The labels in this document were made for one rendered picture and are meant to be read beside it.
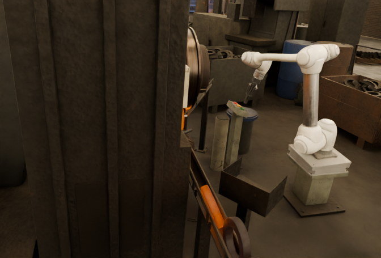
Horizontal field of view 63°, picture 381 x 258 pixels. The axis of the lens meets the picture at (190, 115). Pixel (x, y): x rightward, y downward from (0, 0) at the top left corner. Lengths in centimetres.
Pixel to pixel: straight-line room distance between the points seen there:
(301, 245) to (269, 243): 22
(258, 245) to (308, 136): 80
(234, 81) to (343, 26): 291
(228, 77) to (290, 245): 246
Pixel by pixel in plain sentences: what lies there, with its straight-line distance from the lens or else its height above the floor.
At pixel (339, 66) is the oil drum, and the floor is 59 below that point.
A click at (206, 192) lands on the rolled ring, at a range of 131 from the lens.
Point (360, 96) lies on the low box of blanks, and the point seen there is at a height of 57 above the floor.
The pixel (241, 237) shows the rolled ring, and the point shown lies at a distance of 118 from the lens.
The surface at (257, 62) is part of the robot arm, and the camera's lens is 256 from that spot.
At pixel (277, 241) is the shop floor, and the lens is 237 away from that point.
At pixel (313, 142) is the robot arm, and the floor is 62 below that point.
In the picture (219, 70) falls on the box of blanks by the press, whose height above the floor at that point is 60.
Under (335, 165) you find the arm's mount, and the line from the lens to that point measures 256.
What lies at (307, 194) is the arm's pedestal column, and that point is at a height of 12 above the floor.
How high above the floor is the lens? 155
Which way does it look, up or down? 22 degrees down
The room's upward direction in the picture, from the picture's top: 4 degrees clockwise
